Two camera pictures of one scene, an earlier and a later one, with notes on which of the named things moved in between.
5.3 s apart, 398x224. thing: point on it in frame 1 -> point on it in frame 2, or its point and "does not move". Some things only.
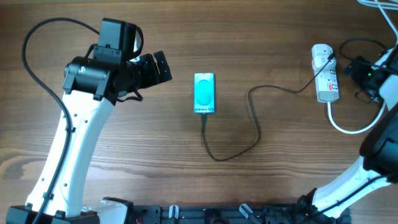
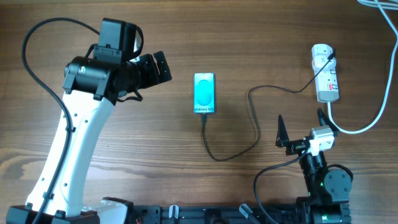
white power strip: [326, 84] does not move
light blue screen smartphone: [204, 93] does not move
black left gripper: [152, 77] does not move
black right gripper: [357, 73] -> [295, 147]
